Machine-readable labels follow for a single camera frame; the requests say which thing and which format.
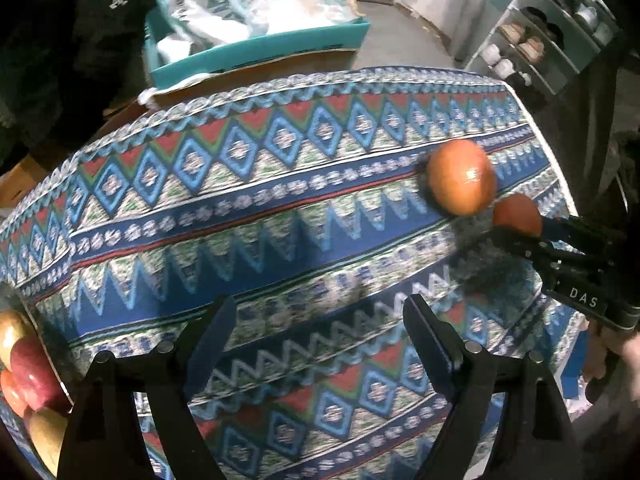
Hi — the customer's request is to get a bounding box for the grey shelf rack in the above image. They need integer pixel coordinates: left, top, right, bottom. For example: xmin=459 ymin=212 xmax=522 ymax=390
xmin=464 ymin=0 xmax=622 ymax=107

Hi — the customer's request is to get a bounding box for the person's right hand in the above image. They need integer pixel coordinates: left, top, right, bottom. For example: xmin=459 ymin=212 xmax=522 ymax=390
xmin=581 ymin=317 xmax=640 ymax=405

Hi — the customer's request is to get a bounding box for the scalloped clear glass plate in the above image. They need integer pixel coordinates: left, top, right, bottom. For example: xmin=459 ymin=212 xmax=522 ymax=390
xmin=0 ymin=285 xmax=78 ymax=480

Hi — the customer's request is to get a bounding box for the blue patterned tablecloth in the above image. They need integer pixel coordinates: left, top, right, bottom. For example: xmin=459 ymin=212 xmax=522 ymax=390
xmin=0 ymin=65 xmax=587 ymax=480

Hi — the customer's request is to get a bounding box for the white printed plastic bag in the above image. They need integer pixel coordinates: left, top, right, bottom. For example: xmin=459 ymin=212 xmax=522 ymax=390
xmin=106 ymin=0 xmax=262 ymax=63

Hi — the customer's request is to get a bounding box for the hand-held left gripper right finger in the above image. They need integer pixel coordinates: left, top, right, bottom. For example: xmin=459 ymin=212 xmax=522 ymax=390
xmin=402 ymin=294 xmax=583 ymax=480

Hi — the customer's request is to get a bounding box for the teal plastic bin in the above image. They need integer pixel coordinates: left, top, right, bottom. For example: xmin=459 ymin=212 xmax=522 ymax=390
xmin=144 ymin=0 xmax=372 ymax=89

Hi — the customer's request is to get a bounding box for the small red apple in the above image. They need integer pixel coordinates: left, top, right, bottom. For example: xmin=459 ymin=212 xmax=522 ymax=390
xmin=9 ymin=337 xmax=68 ymax=413

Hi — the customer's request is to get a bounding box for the medium orange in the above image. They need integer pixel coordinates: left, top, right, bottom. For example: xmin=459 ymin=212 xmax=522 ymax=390
xmin=492 ymin=194 xmax=544 ymax=239

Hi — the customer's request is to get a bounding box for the flat cardboard box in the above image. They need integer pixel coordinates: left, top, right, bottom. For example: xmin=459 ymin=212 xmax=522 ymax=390
xmin=139 ymin=46 xmax=360 ymax=110

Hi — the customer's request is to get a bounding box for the large yellow-green apple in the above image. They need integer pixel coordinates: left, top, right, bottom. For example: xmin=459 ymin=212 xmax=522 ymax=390
xmin=27 ymin=408 xmax=70 ymax=477

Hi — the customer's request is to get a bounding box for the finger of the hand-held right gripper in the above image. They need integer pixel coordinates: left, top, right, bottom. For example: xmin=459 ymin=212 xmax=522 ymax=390
xmin=486 ymin=227 xmax=558 ymax=263
xmin=540 ymin=214 xmax=628 ymax=243

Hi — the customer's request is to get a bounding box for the clear plastic bag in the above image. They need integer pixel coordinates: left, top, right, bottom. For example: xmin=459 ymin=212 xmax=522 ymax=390
xmin=246 ymin=0 xmax=365 ymax=40

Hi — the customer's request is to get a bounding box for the large orange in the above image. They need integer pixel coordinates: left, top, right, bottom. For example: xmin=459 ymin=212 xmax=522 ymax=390
xmin=426 ymin=139 xmax=499 ymax=217

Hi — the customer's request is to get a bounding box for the dark brown cardboard box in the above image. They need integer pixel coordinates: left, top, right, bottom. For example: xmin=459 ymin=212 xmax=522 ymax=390
xmin=0 ymin=154 xmax=52 ymax=209

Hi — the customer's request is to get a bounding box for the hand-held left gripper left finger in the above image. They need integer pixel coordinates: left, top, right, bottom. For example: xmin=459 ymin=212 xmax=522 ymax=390
xmin=57 ymin=296 xmax=238 ymax=480

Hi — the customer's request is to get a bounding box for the dark hanging clothing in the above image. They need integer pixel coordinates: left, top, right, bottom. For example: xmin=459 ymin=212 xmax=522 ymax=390
xmin=0 ymin=0 xmax=157 ymax=173

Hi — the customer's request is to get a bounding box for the tiny orange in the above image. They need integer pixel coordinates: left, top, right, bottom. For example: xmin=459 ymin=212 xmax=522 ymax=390
xmin=0 ymin=369 xmax=28 ymax=418

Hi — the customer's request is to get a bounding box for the small yellow-green apple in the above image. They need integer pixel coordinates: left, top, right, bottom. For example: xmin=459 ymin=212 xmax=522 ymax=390
xmin=0 ymin=310 xmax=32 ymax=368

